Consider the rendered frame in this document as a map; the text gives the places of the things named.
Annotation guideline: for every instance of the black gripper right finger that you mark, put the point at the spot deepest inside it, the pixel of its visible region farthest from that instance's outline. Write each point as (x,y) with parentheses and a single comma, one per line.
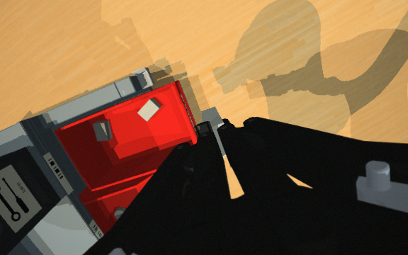
(373,172)

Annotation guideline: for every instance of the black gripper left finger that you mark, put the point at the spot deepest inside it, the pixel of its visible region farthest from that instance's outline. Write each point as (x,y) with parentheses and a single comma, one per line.
(155,213)

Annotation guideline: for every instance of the grey metal block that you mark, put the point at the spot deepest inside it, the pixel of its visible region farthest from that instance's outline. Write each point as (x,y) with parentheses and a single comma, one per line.
(102,130)

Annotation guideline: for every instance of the black tool case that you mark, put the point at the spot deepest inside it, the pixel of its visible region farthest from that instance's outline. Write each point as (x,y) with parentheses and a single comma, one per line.
(26,196)

